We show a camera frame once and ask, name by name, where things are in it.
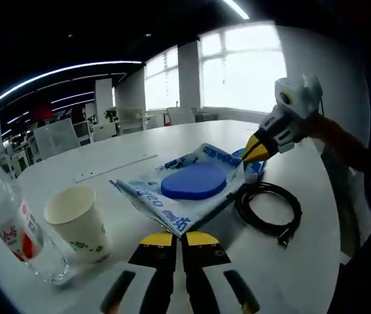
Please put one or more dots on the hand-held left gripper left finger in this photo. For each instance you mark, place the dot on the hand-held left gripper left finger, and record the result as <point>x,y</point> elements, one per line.
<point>155,255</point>

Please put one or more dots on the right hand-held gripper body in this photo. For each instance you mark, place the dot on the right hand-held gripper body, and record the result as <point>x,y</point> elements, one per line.
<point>299,95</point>

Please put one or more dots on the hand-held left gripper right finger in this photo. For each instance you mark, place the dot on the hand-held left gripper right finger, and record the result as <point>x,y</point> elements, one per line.
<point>204,255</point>

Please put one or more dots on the small blue white packet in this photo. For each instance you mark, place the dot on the small blue white packet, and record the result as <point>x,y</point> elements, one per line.
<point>254,170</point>

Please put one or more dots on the blue white printed plastic bag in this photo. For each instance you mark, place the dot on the blue white printed plastic bag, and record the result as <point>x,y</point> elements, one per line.
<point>146,196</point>

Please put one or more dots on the white paper cup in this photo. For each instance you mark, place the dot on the white paper cup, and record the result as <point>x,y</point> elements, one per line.
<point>83,235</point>

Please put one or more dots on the blue round pad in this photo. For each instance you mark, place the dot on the blue round pad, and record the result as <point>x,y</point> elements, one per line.
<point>191,181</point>

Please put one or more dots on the clear water bottle red label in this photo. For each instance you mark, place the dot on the clear water bottle red label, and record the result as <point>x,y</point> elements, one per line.
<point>21,235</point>

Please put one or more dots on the group of white office chairs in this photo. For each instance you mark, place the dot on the group of white office chairs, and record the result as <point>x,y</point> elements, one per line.
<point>57,135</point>

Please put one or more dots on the large bright window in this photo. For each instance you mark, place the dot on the large bright window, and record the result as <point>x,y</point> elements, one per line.
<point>244,65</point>

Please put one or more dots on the white table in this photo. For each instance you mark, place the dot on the white table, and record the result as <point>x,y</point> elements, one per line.
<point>270,268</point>

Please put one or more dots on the white table socket strip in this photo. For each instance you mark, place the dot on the white table socket strip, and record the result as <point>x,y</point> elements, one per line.
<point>113,168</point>

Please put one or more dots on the short ceiling light strip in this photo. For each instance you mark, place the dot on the short ceiling light strip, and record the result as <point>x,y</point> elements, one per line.
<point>237,8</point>

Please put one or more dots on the narrow bright window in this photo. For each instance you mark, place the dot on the narrow bright window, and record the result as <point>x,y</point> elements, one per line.
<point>162,78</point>

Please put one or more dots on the potted green plant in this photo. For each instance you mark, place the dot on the potted green plant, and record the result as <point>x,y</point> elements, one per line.
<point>110,114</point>

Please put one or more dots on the white square pillar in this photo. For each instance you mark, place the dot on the white square pillar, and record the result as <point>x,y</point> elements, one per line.
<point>104,96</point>

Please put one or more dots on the long curved ceiling light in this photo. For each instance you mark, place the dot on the long curved ceiling light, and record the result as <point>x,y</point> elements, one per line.
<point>41,78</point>

